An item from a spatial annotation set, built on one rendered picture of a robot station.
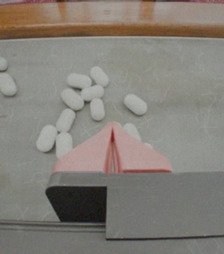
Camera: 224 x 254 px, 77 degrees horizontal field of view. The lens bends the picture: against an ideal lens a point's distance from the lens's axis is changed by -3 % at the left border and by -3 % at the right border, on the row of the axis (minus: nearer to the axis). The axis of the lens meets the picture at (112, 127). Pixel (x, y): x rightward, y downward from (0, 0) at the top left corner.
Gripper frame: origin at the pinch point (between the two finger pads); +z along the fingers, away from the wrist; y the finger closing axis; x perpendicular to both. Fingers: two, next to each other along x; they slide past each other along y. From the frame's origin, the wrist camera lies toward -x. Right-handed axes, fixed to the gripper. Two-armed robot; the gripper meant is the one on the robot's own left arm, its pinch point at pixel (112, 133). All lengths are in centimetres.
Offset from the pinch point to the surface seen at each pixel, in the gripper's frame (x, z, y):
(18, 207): 11.0, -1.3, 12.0
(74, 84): -0.6, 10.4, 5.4
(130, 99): 0.6, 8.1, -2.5
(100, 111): 1.8, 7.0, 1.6
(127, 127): 3.2, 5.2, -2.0
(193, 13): -9.5, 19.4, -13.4
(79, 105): 1.3, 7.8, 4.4
